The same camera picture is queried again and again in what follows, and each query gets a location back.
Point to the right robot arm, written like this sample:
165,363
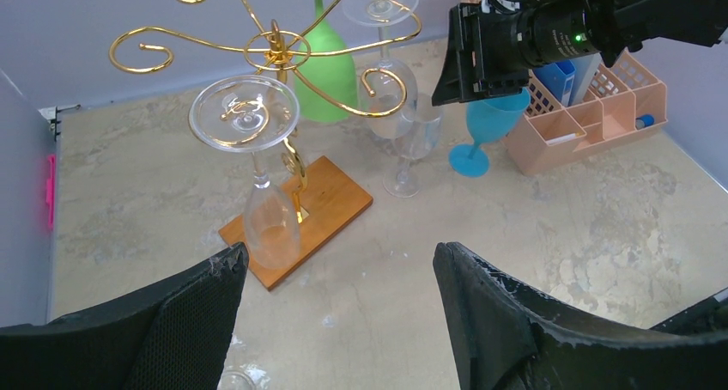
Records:
576,28

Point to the blue plastic goblet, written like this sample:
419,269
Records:
487,121

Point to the clear glass back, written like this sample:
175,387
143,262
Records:
417,143

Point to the pink marker on wall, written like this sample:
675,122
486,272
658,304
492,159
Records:
50,190

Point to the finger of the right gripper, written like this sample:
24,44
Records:
458,82

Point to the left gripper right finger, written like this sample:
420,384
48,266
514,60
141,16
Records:
506,334

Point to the green plastic goblet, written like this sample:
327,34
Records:
333,75

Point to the peach file organizer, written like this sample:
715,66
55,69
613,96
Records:
549,134

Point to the clear glass near left arm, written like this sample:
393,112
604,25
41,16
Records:
235,379

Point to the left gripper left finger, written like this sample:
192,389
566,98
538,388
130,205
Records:
172,334

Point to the clear flute wine glass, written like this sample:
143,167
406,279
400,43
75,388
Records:
256,160

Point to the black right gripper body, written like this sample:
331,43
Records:
500,49

